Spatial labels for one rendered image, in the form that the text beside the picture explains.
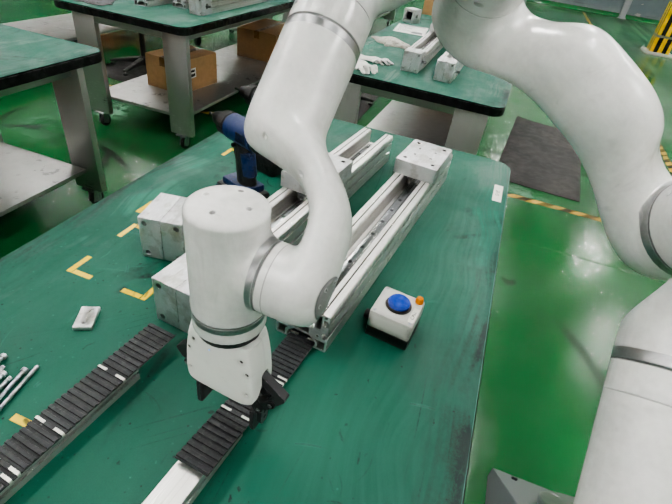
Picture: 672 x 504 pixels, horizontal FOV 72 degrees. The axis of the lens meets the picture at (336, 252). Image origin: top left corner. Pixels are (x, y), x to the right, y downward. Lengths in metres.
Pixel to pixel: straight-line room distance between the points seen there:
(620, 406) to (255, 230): 0.43
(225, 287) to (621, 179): 0.47
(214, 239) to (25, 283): 0.63
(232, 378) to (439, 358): 0.42
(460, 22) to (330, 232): 0.34
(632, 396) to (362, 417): 0.36
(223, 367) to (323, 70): 0.35
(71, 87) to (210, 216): 2.06
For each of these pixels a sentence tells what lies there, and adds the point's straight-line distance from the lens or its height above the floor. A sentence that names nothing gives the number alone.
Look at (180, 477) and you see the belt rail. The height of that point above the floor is 0.81.
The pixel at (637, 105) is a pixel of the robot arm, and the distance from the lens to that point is 0.61.
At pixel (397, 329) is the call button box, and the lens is 0.82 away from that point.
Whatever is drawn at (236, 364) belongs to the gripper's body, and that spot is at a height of 0.97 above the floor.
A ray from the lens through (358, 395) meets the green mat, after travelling 0.77.
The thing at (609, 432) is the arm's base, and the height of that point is 0.99.
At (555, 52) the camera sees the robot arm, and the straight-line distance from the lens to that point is 0.60.
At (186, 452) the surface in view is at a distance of 0.67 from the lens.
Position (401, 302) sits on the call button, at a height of 0.85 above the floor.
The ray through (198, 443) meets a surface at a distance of 0.67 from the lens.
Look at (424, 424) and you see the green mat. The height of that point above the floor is 0.78.
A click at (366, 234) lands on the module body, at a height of 0.82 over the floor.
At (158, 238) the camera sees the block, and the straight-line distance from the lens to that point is 0.98.
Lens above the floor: 1.40
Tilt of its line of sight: 36 degrees down
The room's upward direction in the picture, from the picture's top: 9 degrees clockwise
